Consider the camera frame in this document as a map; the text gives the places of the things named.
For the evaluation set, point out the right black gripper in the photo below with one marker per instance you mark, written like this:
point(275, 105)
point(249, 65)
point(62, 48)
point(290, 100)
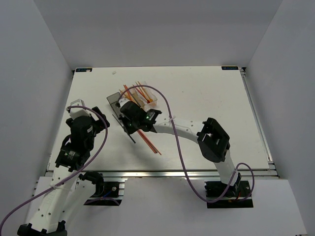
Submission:
point(123, 119)

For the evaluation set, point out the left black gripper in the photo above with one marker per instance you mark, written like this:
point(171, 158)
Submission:
point(99, 126)

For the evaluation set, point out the red plastic fork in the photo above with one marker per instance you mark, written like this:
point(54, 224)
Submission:
point(140, 95)

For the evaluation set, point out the orange plastic knife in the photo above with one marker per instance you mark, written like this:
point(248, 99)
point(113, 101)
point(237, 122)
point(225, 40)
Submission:
point(128, 95)

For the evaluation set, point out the orange plastic fork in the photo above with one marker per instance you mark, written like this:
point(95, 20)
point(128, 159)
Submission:
point(140, 92)

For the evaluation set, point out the orange yellow fork bottom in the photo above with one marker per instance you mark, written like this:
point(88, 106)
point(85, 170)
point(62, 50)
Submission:
point(144, 93)

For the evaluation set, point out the red plastic knife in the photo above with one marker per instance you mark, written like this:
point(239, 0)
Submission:
point(131, 95)

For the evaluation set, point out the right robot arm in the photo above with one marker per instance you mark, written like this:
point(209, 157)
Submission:
point(213, 141)

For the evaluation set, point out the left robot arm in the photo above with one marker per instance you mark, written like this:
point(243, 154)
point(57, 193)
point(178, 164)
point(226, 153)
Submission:
point(69, 189)

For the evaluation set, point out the clear transparent container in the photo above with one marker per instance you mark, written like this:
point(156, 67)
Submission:
point(153, 104)

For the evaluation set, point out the orange transparent container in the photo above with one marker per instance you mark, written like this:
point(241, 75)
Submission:
point(136, 95)

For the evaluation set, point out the grey transparent container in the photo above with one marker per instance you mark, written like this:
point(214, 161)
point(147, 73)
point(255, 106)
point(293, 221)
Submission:
point(113, 100)

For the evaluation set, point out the left blue table label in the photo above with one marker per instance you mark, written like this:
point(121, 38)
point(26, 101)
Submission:
point(78, 70)

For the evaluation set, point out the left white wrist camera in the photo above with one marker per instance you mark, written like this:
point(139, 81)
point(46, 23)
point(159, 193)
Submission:
point(77, 112)

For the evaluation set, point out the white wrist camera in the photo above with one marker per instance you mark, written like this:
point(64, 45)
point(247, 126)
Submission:
point(121, 102)
point(77, 112)

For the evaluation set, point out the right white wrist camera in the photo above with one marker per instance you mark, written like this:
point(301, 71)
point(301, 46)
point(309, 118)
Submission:
point(121, 102)

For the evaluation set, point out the aluminium front rail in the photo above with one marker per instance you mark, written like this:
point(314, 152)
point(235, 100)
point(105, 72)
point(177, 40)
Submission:
point(257, 173)

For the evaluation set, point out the aluminium rail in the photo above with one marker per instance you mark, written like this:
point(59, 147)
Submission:
point(257, 173)
point(257, 121)

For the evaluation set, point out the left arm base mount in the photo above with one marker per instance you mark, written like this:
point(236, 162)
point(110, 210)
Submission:
point(106, 192)

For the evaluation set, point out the aluminium right rail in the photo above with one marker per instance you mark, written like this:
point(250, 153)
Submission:
point(257, 121)

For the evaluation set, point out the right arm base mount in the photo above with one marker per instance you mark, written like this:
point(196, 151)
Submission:
point(233, 198)

